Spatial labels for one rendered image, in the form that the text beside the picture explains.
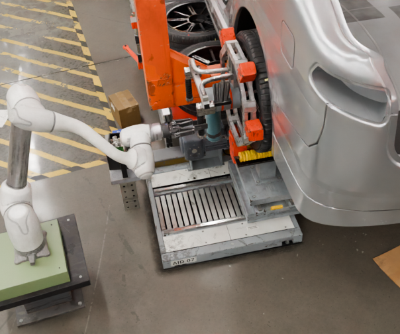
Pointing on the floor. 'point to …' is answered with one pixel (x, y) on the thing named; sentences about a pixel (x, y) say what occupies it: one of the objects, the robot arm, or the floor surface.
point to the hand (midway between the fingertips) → (200, 124)
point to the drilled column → (130, 195)
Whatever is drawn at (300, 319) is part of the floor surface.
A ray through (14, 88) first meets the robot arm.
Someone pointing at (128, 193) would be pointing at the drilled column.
